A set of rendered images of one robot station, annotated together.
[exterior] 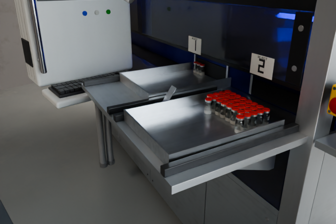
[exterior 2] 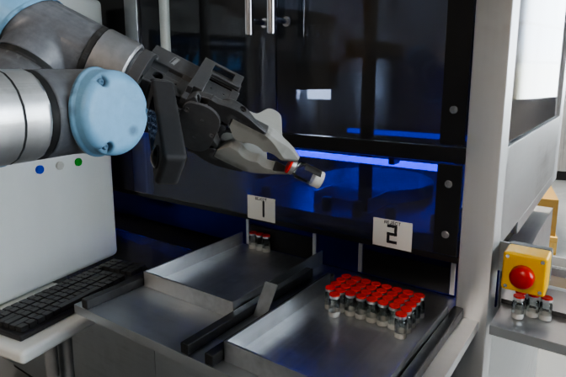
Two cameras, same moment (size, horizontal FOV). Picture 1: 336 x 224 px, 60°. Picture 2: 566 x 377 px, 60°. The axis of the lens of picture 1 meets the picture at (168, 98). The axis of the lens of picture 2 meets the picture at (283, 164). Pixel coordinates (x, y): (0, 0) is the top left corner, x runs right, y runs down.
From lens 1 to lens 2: 0.37 m
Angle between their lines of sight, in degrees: 27
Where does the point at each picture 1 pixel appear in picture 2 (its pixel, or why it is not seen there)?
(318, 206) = not seen: outside the picture
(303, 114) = (467, 294)
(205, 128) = (354, 342)
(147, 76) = (184, 268)
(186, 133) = (337, 358)
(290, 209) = not seen: outside the picture
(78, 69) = (27, 274)
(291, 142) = (469, 336)
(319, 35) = (476, 192)
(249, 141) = (433, 348)
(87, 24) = (43, 188)
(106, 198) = not seen: outside the picture
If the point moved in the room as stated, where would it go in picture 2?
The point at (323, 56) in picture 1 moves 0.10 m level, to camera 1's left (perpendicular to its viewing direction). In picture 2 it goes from (484, 217) to (443, 224)
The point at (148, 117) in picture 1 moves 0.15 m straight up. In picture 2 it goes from (256, 344) to (255, 262)
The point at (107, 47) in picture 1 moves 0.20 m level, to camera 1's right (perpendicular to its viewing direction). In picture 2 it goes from (77, 224) to (151, 215)
